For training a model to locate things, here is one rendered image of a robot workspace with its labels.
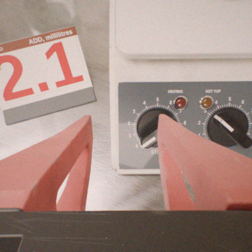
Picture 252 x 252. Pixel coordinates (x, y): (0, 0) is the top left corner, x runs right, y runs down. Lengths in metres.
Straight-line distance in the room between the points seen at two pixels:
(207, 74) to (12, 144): 0.19
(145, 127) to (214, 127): 0.05
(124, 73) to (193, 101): 0.06
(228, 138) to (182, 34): 0.09
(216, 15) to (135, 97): 0.08
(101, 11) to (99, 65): 0.06
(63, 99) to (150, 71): 0.10
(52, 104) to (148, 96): 0.11
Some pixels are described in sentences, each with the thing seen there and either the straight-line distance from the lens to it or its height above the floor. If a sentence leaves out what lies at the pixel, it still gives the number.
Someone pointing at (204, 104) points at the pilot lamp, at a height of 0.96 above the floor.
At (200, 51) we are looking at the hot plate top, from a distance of 0.20.
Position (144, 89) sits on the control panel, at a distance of 0.21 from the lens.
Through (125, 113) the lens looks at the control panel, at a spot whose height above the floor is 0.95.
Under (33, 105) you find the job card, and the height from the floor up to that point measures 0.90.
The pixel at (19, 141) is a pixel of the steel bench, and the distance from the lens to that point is 0.28.
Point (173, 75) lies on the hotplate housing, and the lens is 0.21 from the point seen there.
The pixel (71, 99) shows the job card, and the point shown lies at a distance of 0.27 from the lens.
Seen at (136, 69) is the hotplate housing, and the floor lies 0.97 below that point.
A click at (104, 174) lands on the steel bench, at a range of 0.26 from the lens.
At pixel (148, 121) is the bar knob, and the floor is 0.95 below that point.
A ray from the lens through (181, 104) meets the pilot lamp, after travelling 0.21.
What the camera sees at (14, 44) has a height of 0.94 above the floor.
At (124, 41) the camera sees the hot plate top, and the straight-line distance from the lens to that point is 0.20.
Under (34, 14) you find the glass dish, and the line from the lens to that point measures 0.33.
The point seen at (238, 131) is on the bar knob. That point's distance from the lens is 0.21.
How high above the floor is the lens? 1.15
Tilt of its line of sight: 76 degrees down
